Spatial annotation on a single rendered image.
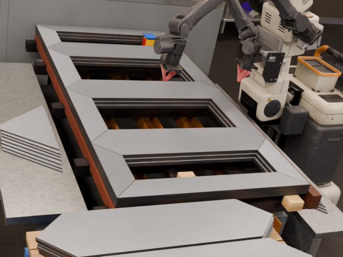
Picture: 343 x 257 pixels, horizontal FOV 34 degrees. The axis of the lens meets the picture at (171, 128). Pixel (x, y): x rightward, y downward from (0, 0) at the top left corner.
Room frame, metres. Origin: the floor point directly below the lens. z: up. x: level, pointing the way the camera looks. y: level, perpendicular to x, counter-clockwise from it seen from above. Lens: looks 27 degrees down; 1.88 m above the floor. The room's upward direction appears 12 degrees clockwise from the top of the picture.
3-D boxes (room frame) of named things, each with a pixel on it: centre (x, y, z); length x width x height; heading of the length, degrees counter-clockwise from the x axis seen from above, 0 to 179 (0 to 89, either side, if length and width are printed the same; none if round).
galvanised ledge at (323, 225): (2.34, -0.41, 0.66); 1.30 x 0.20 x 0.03; 27
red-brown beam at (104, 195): (2.14, 0.43, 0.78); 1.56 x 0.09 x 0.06; 27
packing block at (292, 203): (1.71, -0.49, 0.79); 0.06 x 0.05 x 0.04; 117
